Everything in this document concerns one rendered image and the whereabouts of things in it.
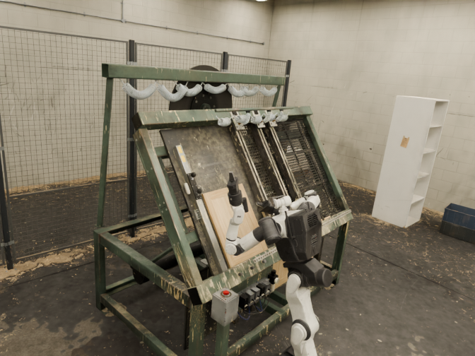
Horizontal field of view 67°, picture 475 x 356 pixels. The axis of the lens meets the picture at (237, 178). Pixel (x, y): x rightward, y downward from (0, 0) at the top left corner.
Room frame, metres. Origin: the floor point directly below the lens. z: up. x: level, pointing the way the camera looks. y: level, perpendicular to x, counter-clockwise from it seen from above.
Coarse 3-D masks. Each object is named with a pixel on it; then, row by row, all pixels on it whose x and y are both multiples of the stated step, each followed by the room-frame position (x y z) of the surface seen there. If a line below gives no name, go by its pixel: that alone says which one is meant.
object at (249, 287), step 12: (252, 276) 2.30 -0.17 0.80; (264, 276) 2.41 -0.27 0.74; (276, 276) 2.42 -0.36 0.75; (240, 288) 2.20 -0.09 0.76; (252, 288) 2.21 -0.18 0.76; (264, 288) 2.25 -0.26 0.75; (240, 300) 2.10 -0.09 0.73; (252, 300) 2.13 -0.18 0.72; (264, 300) 2.28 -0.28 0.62; (252, 312) 2.17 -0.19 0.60
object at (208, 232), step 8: (176, 152) 2.51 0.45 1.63; (184, 168) 2.45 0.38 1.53; (184, 176) 2.44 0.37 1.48; (192, 192) 2.38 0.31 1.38; (192, 200) 2.38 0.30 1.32; (200, 200) 2.38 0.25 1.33; (200, 208) 2.34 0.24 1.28; (208, 224) 2.31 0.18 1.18; (208, 232) 2.26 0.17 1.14; (208, 240) 2.26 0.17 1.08; (216, 240) 2.27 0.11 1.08; (216, 248) 2.24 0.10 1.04; (216, 256) 2.20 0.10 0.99; (216, 264) 2.20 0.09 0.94; (224, 264) 2.20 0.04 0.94
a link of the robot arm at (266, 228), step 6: (264, 222) 2.03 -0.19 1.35; (270, 222) 2.03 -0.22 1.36; (258, 228) 2.03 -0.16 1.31; (264, 228) 2.00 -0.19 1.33; (270, 228) 1.99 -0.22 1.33; (258, 234) 2.01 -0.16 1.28; (264, 234) 1.99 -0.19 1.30; (270, 234) 1.97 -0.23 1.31; (276, 234) 1.98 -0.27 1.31; (258, 240) 2.02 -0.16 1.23
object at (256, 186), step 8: (248, 112) 2.99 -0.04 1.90; (248, 120) 2.96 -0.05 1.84; (232, 128) 3.03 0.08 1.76; (240, 128) 3.01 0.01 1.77; (232, 136) 3.02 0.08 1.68; (240, 136) 3.01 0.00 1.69; (240, 144) 2.96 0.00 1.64; (240, 152) 2.95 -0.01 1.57; (248, 152) 2.97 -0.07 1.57; (248, 160) 2.91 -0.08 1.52; (248, 168) 2.89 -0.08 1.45; (248, 176) 2.88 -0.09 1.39; (256, 176) 2.88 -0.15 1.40; (256, 184) 2.82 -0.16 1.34; (256, 192) 2.82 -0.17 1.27; (264, 192) 2.83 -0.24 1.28; (264, 200) 2.78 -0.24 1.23; (272, 216) 2.74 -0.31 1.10
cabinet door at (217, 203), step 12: (216, 192) 2.55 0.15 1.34; (216, 204) 2.49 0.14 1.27; (228, 204) 2.57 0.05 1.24; (216, 216) 2.42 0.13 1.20; (228, 216) 2.50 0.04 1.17; (252, 216) 2.66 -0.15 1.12; (216, 228) 2.36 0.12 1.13; (240, 228) 2.51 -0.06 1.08; (252, 228) 2.59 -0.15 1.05; (252, 252) 2.45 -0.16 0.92; (228, 264) 2.26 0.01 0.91
